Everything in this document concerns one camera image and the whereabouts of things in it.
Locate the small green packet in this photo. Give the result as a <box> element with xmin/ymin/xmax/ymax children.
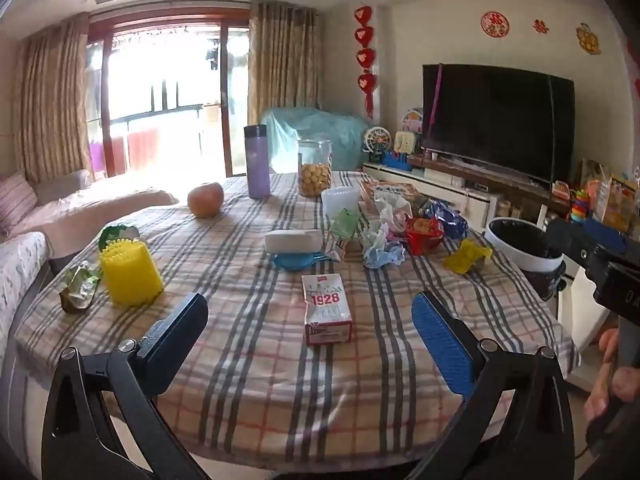
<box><xmin>327</xmin><ymin>208</ymin><xmax>362</xmax><ymax>251</ymax></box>

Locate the small white fan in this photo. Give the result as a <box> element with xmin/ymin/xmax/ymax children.
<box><xmin>362</xmin><ymin>126</ymin><xmax>393</xmax><ymax>163</ymax></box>

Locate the red snack wrapper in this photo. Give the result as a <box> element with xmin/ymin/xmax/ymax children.
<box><xmin>404</xmin><ymin>215</ymin><xmax>446</xmax><ymax>256</ymax></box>

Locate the gold wall decoration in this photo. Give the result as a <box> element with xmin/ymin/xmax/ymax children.
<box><xmin>575</xmin><ymin>22</ymin><xmax>602</xmax><ymax>55</ymax></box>

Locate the beige curtain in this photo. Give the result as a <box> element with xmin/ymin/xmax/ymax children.
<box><xmin>12</xmin><ymin>12</ymin><xmax>91</xmax><ymax>183</ymax></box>
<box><xmin>248</xmin><ymin>0</ymin><xmax>325</xmax><ymax>123</ymax></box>

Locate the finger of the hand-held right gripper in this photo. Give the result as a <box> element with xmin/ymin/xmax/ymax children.
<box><xmin>545</xmin><ymin>216</ymin><xmax>640</xmax><ymax>318</ymax></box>

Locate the pink stick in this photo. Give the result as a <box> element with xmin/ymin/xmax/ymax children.
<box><xmin>427</xmin><ymin>63</ymin><xmax>444</xmax><ymax>136</ymax></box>

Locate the person's right hand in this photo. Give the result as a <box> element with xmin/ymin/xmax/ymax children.
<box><xmin>583</xmin><ymin>329</ymin><xmax>640</xmax><ymax>423</ymax></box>

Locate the white foam fruit net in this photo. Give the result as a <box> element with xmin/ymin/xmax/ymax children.
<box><xmin>321</xmin><ymin>185</ymin><xmax>361</xmax><ymax>221</ymax></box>

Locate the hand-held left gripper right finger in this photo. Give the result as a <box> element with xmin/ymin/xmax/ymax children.
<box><xmin>405</xmin><ymin>290</ymin><xmax>576</xmax><ymax>480</ymax></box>

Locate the colourful toy board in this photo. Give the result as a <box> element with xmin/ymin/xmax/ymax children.
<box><xmin>402</xmin><ymin>107</ymin><xmax>425</xmax><ymax>136</ymax></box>

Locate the green and white packet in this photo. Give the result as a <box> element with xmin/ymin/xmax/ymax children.
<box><xmin>60</xmin><ymin>261</ymin><xmax>103</xmax><ymax>315</ymax></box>

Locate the wooden framed glass door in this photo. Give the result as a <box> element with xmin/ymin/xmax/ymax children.
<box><xmin>87</xmin><ymin>7</ymin><xmax>251</xmax><ymax>178</ymax></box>

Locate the blue foil wrapper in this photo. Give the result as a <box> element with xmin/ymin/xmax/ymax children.
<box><xmin>425</xmin><ymin>199</ymin><xmax>470</xmax><ymax>240</ymax></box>

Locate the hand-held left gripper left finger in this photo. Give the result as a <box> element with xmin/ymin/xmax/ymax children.
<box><xmin>41</xmin><ymin>292</ymin><xmax>210</xmax><ymax>480</ymax></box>

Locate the plaid tablecloth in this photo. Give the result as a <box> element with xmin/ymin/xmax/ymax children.
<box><xmin>15</xmin><ymin>170</ymin><xmax>581</xmax><ymax>471</ymax></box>

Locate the orange apple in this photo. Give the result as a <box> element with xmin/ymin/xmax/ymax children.
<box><xmin>187</xmin><ymin>181</ymin><xmax>225</xmax><ymax>219</ymax></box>

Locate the pink covered sofa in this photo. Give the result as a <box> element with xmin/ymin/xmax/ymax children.
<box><xmin>0</xmin><ymin>170</ymin><xmax>180</xmax><ymax>311</ymax></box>

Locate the black television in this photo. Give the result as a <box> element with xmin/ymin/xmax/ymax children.
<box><xmin>421</xmin><ymin>63</ymin><xmax>576</xmax><ymax>184</ymax></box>

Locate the purple thermos bottle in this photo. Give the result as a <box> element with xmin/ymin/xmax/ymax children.
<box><xmin>243</xmin><ymin>124</ymin><xmax>272</xmax><ymax>200</ymax></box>

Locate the blue plastic bag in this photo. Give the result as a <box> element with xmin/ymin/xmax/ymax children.
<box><xmin>272</xmin><ymin>251</ymin><xmax>331</xmax><ymax>272</ymax></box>

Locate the yellow foam fruit net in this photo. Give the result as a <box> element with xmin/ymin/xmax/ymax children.
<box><xmin>99</xmin><ymin>239</ymin><xmax>165</xmax><ymax>307</ymax></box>

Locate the white foam block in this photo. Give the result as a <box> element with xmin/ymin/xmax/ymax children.
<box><xmin>264</xmin><ymin>229</ymin><xmax>323</xmax><ymax>254</ymax></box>

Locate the blue toy base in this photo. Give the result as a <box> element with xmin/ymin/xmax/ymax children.
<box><xmin>382</xmin><ymin>152</ymin><xmax>416</xmax><ymax>173</ymax></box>

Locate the glass jar of biscuits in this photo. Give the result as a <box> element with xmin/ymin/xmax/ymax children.
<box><xmin>297</xmin><ymin>139</ymin><xmax>334</xmax><ymax>199</ymax></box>

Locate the red heart hanging decoration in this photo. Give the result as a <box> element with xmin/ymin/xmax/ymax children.
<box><xmin>354</xmin><ymin>6</ymin><xmax>377</xmax><ymax>118</ymax></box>

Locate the round red paper-cut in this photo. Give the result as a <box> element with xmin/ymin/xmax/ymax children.
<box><xmin>481</xmin><ymin>11</ymin><xmax>510</xmax><ymax>38</ymax></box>

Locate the red and white carton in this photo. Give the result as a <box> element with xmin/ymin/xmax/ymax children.
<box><xmin>301</xmin><ymin>273</ymin><xmax>354</xmax><ymax>346</ymax></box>

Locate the teal covered furniture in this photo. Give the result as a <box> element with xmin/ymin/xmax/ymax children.
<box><xmin>260</xmin><ymin>106</ymin><xmax>373</xmax><ymax>172</ymax></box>

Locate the rainbow stacking ring toy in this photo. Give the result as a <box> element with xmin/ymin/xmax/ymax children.
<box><xmin>570</xmin><ymin>189</ymin><xmax>593</xmax><ymax>221</ymax></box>

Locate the white television stand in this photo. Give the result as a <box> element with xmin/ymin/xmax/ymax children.
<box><xmin>362</xmin><ymin>157</ymin><xmax>551</xmax><ymax>231</ymax></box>

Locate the crumpled blue white bag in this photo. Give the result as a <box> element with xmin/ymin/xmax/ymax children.
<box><xmin>361</xmin><ymin>227</ymin><xmax>406</xmax><ymax>269</ymax></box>

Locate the yellow wrapper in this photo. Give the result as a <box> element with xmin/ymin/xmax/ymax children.
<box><xmin>443</xmin><ymin>239</ymin><xmax>493</xmax><ymax>275</ymax></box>

